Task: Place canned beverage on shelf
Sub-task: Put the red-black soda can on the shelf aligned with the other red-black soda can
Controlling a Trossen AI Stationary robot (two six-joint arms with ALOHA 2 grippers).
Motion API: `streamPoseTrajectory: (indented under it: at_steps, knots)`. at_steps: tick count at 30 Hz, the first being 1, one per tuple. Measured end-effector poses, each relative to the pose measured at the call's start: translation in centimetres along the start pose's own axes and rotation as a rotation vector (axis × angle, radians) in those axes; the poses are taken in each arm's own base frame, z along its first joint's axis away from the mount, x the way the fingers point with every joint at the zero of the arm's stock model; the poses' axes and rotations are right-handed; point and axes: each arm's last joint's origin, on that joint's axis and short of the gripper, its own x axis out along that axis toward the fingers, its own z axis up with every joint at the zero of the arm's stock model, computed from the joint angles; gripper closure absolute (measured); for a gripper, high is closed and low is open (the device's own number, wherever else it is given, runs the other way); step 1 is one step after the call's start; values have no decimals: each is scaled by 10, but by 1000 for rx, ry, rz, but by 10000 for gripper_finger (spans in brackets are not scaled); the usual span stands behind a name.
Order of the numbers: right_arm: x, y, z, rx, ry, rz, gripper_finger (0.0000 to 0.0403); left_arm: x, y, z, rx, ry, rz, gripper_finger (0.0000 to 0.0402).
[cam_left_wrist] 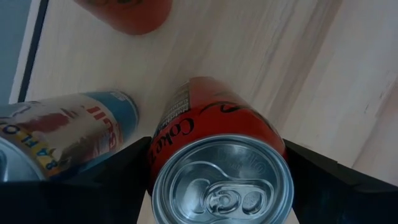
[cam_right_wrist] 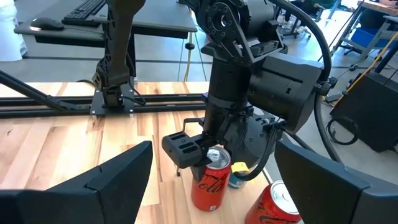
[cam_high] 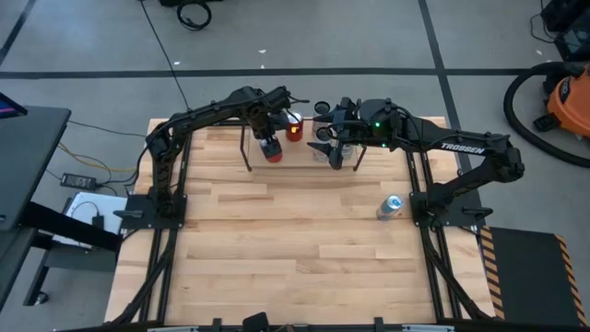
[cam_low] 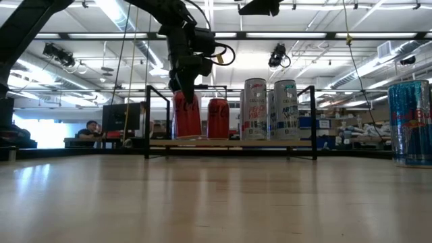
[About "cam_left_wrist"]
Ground black aluminium table frame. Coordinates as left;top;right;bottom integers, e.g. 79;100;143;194
17;0;50;103

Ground wooden shelf black metal legs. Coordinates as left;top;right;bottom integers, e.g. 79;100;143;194
9;0;343;224

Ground red Coke Zero can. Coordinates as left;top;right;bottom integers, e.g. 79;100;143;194
146;76;295;224
73;0;174;35

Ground blue silver Red Bull can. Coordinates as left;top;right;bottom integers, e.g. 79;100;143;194
0;90;140;183

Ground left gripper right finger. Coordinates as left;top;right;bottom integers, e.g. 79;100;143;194
283;138;398;224

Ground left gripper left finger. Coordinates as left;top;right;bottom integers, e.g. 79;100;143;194
58;136;153;224

